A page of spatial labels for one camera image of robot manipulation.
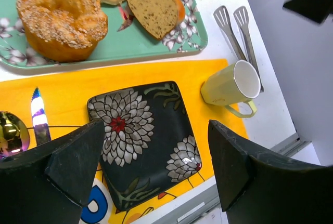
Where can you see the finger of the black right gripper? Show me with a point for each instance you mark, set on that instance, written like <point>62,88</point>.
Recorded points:
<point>314,10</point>

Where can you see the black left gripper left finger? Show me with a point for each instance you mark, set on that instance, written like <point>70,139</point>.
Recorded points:
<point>51,183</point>

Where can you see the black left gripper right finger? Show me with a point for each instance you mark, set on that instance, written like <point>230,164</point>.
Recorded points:
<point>257,185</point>

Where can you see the metal serving tongs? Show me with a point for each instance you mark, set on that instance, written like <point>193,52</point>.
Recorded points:
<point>241,17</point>

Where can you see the brown bread slice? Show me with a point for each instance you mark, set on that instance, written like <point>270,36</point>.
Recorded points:
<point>158,17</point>

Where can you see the iridescent knife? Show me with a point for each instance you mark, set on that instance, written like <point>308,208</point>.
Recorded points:
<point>39,119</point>

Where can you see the iridescent spoon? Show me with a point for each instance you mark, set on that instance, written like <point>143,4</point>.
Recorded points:
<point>15,136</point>

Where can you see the pale green mug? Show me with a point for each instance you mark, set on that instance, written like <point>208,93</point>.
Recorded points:
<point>236,83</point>

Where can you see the black floral square plate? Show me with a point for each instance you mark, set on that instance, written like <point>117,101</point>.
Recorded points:
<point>149,144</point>

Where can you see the glazed orange donut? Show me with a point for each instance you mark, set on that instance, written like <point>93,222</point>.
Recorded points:
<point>180,10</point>

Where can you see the sugar-crusted round bun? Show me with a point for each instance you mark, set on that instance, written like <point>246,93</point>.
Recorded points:
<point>63,30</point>

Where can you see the green floral tray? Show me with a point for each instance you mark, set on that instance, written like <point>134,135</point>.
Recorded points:
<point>125,39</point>

